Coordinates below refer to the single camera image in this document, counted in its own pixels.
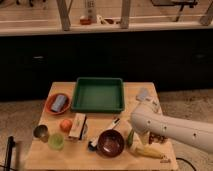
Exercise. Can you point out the red white background bottle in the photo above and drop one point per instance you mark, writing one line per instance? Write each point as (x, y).
(90, 15)

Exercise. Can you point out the orange fruit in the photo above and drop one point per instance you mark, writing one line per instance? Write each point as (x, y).
(65, 125)

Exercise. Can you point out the wooden block brush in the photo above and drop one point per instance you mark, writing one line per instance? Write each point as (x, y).
(77, 128)

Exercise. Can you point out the green plastic cup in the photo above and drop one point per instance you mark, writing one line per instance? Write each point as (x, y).
(56, 141)

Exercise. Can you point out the metal cup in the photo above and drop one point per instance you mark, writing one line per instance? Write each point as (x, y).
(42, 133)

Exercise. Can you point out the grey folded cloth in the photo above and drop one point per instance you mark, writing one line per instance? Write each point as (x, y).
(143, 95)

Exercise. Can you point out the bunch of red grapes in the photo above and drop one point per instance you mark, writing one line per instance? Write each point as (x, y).
(155, 138)

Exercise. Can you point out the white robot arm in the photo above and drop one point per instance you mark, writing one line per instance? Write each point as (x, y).
(145, 117)

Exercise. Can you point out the yellow corn cob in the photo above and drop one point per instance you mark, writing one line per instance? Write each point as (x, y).
(146, 151)

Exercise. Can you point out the dark red bowl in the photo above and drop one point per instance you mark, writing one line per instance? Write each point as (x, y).
(110, 143)

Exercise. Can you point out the black stand at left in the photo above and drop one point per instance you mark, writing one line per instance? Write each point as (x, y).
(9, 150)

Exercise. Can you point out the grey cylindrical can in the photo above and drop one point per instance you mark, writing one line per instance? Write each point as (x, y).
(58, 103)

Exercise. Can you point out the green plastic tray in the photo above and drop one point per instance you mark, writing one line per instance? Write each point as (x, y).
(98, 95)

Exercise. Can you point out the orange bowl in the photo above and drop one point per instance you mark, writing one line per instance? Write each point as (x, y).
(50, 101)

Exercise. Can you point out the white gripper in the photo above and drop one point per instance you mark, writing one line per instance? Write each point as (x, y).
(141, 139)

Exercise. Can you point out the green pepper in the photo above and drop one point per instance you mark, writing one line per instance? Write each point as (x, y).
(130, 138)

